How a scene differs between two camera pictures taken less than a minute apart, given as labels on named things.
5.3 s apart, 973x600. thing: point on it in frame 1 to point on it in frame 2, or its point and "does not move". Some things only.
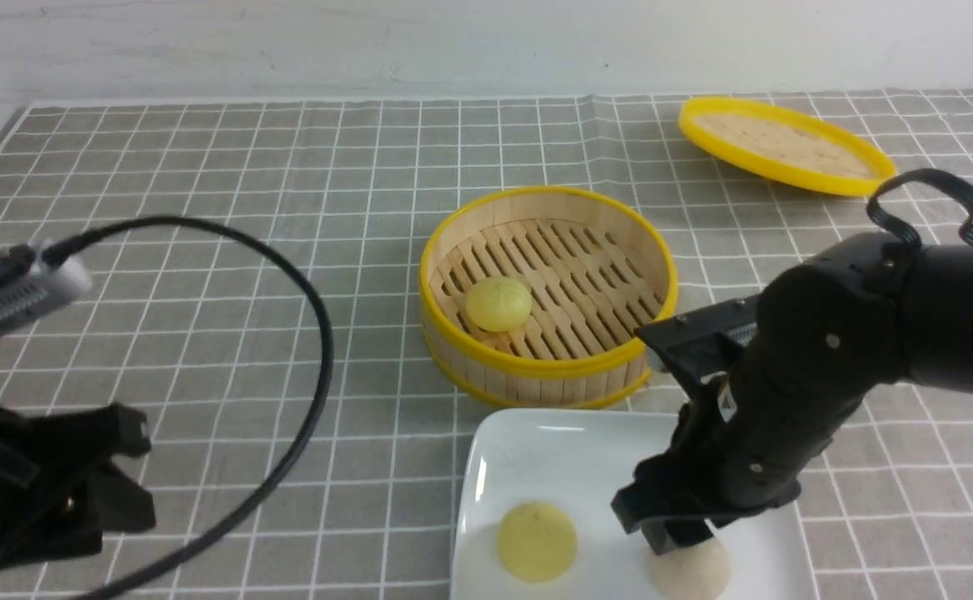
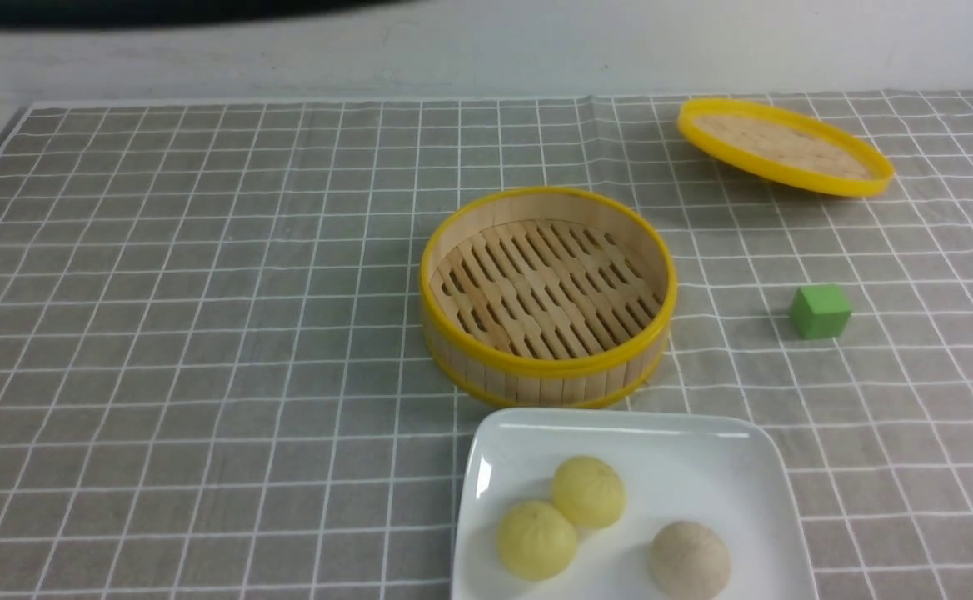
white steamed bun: (697, 572) does not move
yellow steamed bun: (498, 304) to (589, 492)
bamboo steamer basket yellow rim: (532, 298) does not move
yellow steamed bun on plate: (536, 542) does not move
